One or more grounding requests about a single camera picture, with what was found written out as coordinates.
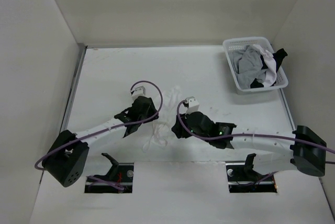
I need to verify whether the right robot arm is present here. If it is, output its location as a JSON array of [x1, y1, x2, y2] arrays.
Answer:
[[172, 111, 327, 180]]

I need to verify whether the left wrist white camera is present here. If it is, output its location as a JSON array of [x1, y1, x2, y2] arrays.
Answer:
[[130, 86, 146, 100]]

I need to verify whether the grey tank top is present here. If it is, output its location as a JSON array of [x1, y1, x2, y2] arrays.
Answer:
[[229, 45, 266, 89]]

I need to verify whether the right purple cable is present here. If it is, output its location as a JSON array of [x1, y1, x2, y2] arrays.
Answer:
[[176, 99, 335, 154]]

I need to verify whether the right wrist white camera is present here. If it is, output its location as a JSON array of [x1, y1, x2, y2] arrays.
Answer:
[[183, 96, 199, 114]]

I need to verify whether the metal table edge rail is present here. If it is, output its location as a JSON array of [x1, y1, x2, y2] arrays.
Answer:
[[51, 42, 87, 162]]

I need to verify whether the wrist white camera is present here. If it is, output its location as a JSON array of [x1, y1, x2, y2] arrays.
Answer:
[[130, 86, 146, 100], [183, 96, 199, 114]]

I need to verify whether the black tank top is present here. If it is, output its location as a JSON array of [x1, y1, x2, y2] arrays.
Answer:
[[250, 49, 287, 88]]

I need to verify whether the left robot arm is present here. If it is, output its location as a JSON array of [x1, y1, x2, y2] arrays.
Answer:
[[41, 96, 162, 187]]

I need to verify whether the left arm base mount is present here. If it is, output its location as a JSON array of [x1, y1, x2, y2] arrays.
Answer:
[[84, 153, 135, 194]]

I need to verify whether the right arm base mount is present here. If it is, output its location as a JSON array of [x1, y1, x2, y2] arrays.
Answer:
[[226, 153, 277, 193]]

